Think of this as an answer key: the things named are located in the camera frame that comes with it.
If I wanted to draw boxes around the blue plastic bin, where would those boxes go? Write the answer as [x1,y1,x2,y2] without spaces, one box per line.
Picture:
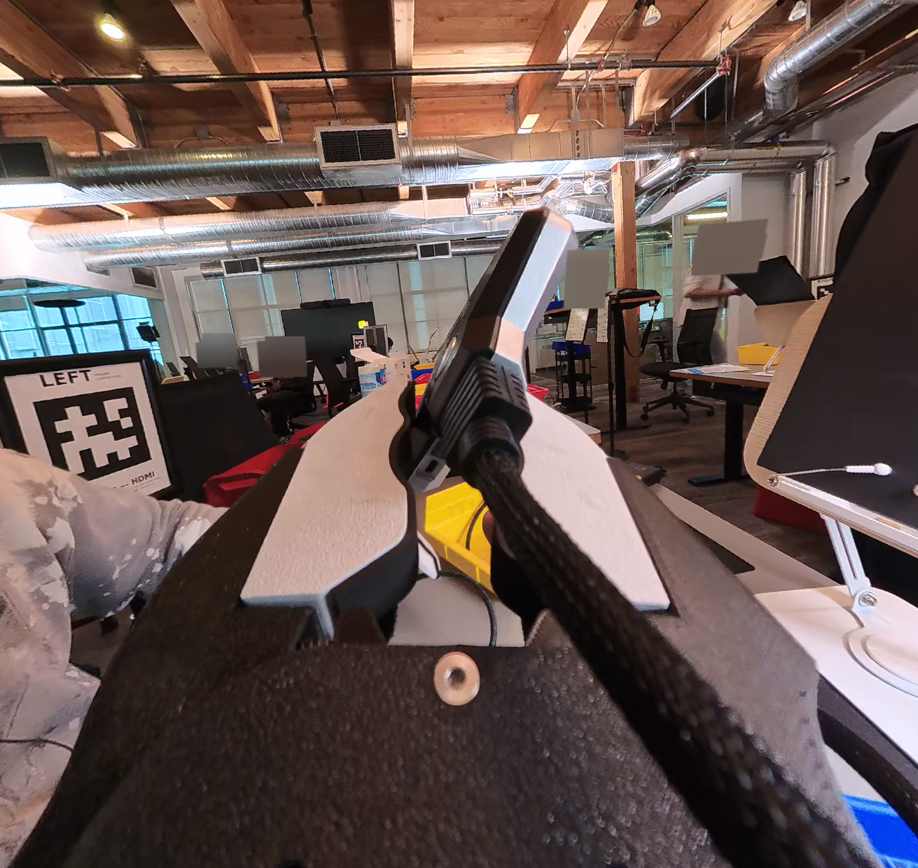
[842,795,918,868]

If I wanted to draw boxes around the black standing desk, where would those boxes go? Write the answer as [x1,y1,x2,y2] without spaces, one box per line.
[606,287,662,433]

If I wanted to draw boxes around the thick black braided cable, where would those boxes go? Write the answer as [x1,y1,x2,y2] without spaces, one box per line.
[434,355,886,868]

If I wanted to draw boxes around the wooden top desk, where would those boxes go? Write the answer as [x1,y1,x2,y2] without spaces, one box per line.
[668,360,779,489]

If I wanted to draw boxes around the black ceiling pipe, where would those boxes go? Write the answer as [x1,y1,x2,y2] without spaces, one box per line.
[0,59,725,89]

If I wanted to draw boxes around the duct vent grille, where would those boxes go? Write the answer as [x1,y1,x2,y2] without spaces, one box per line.
[314,124,403,170]

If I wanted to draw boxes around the black office chair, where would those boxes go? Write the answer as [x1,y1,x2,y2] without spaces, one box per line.
[638,307,720,423]
[161,373,281,496]

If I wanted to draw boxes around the red plastic bin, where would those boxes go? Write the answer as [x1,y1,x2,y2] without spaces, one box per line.
[203,422,327,509]
[753,487,829,533]

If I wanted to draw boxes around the black monitor screen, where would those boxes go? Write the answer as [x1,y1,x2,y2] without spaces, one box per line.
[280,300,377,360]

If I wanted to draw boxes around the thin black cable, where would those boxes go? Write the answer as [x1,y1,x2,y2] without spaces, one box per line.
[465,502,499,648]

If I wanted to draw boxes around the wooden post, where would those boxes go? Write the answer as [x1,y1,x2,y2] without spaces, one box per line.
[610,160,641,404]

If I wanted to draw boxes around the tablet on white stand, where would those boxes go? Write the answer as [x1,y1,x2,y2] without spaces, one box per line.
[743,151,918,698]

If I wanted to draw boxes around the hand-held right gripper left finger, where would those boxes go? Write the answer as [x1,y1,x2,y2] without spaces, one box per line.
[240,378,424,643]

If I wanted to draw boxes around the window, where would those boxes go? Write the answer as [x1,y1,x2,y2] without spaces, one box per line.
[185,259,496,356]
[0,287,173,361]

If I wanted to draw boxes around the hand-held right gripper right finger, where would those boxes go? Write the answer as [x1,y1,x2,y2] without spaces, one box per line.
[521,391,673,612]

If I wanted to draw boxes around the black shelf cart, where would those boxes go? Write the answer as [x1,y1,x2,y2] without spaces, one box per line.
[552,341,596,413]

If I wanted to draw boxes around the silver ventilation duct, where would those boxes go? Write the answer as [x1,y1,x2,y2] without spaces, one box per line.
[0,128,689,211]
[29,197,517,252]
[634,140,839,277]
[762,0,918,118]
[82,236,503,274]

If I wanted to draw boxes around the black flat panel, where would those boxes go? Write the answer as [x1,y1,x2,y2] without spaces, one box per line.
[726,256,816,307]

